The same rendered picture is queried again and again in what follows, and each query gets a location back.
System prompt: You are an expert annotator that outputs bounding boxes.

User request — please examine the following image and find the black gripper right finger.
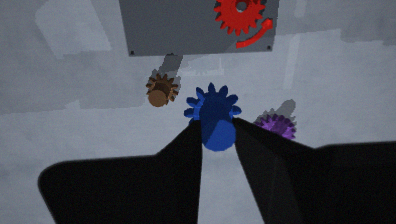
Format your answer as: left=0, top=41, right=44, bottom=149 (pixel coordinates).
left=232, top=118, right=396, bottom=224

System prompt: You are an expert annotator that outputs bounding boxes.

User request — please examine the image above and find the grey board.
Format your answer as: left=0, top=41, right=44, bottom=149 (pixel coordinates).
left=119, top=0, right=279, bottom=57

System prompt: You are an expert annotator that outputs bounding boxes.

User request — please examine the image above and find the brown gear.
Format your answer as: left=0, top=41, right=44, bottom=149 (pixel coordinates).
left=146, top=73, right=178, bottom=107

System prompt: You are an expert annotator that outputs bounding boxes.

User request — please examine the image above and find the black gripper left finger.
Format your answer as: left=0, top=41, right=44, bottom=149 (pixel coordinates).
left=38, top=120, right=203, bottom=224

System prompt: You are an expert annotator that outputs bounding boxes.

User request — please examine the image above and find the purple gear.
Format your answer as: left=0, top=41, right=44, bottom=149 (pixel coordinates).
left=255, top=114, right=296, bottom=139

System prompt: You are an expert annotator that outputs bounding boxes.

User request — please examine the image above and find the red gear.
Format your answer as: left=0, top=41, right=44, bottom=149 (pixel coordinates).
left=213, top=0, right=266, bottom=36

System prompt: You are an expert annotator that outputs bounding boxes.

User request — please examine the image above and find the blue gear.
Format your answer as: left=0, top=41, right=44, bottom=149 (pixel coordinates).
left=184, top=82, right=242, bottom=151

